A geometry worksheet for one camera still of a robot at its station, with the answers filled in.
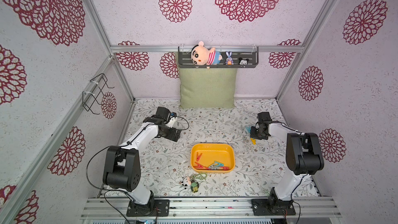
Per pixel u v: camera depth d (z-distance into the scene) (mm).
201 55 835
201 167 860
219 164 873
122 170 448
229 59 911
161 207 737
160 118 710
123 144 481
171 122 829
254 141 950
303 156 492
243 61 922
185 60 939
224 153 923
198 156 903
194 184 800
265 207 730
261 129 768
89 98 732
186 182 796
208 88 1010
